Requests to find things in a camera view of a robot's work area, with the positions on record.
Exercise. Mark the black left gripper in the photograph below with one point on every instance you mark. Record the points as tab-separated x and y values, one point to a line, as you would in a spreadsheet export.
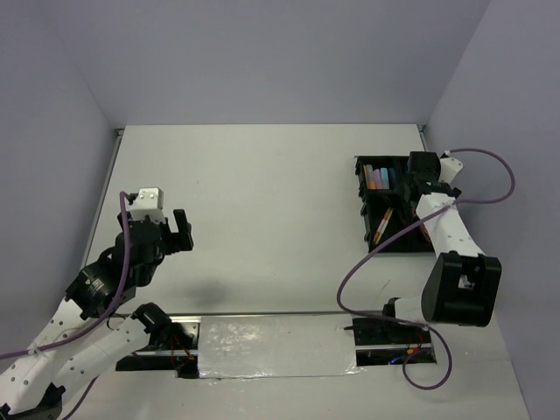
185	229

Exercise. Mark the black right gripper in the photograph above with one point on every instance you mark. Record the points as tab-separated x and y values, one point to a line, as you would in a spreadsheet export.
406	180

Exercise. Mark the blue highlighter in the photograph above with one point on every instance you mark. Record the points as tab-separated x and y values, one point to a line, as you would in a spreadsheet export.
385	183

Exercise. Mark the purple highlighter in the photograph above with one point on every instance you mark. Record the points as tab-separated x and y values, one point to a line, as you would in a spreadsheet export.
378	179

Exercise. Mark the orange-capped clear highlighter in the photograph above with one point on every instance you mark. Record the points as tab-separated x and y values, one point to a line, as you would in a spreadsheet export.
370	177

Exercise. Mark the orange pen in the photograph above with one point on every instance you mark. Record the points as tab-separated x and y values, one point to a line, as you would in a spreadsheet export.
381	224

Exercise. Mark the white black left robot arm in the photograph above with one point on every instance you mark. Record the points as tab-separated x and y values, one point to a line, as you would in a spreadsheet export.
76	345

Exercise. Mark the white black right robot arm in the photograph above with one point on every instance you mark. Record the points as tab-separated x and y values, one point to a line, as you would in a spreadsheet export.
463	284

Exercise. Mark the black four-compartment organizer tray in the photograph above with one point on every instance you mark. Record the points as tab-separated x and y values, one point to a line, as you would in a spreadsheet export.
376	202

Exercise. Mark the silver tape-covered panel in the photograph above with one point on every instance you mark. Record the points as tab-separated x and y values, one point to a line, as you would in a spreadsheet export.
276	347

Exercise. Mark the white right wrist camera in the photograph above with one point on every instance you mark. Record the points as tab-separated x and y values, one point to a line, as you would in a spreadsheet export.
450	167

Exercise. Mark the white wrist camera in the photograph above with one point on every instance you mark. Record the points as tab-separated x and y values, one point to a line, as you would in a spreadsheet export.
450	167
147	204

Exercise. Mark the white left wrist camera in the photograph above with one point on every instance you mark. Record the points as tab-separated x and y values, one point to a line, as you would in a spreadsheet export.
147	204

